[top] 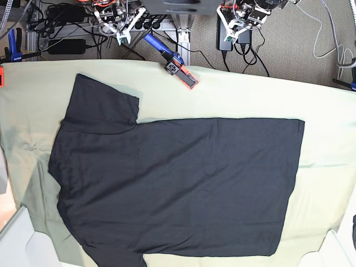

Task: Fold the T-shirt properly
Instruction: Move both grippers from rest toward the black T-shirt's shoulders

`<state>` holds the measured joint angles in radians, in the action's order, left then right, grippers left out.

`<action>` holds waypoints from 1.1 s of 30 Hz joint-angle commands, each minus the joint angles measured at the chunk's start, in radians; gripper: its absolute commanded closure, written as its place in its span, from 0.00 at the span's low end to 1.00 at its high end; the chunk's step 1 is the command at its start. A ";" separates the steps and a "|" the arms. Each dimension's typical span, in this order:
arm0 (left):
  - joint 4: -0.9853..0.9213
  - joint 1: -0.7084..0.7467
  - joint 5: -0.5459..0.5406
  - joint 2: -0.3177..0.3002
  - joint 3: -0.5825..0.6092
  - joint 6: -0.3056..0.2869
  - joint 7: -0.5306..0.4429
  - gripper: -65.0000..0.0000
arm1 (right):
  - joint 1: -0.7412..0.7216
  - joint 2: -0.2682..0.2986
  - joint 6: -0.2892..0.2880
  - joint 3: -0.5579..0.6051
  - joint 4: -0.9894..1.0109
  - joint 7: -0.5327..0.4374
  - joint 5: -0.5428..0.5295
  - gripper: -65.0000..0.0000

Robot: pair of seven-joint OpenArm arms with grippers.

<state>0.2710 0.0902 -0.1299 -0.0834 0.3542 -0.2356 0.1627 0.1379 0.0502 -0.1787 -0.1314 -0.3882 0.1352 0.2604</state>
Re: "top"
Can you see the blue clamp at left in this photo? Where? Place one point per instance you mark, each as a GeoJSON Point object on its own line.
{"type": "Point", "coordinates": [13, 53]}

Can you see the black power brick right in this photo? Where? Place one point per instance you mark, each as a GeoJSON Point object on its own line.
{"type": "Point", "coordinates": [244, 36]}

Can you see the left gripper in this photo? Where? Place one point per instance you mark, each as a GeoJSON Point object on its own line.
{"type": "Point", "coordinates": [236, 15]}

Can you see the black T-shirt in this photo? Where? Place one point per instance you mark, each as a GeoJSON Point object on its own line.
{"type": "Point", "coordinates": [215, 187]}

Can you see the aluminium frame post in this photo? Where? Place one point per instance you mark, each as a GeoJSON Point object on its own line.
{"type": "Point", "coordinates": [183, 24]}

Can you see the blue clamp at right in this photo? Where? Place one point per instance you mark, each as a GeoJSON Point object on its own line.
{"type": "Point", "coordinates": [348, 85]}

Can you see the pale green table cloth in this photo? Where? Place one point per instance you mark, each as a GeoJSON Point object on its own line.
{"type": "Point", "coordinates": [34, 100]}

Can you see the grey power strip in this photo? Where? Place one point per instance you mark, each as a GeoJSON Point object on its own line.
{"type": "Point", "coordinates": [154, 24]}

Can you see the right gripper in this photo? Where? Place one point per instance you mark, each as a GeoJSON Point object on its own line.
{"type": "Point", "coordinates": [117, 17]}

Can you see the white bin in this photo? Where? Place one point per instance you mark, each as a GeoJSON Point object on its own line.
{"type": "Point", "coordinates": [337, 250]}
{"type": "Point", "coordinates": [21, 245]}

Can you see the black power brick left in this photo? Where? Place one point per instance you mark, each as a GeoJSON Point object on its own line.
{"type": "Point", "coordinates": [221, 43]}

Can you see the blue orange bar clamp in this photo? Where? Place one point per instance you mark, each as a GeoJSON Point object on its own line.
{"type": "Point", "coordinates": [175, 65]}

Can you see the white bin right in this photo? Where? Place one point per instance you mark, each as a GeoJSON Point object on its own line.
{"type": "Point", "coordinates": [337, 250]}

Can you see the black power adapter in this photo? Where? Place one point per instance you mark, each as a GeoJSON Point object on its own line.
{"type": "Point", "coordinates": [67, 47]}

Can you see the black power brick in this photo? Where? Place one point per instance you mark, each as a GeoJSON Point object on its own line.
{"type": "Point", "coordinates": [221, 43]}
{"type": "Point", "coordinates": [244, 36]}

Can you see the orange clamp at left edge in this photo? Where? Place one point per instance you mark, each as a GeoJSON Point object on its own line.
{"type": "Point", "coordinates": [1, 76]}

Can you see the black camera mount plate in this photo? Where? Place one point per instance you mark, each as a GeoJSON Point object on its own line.
{"type": "Point", "coordinates": [200, 7]}

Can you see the white bin left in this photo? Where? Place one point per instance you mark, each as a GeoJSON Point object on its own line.
{"type": "Point", "coordinates": [21, 245]}

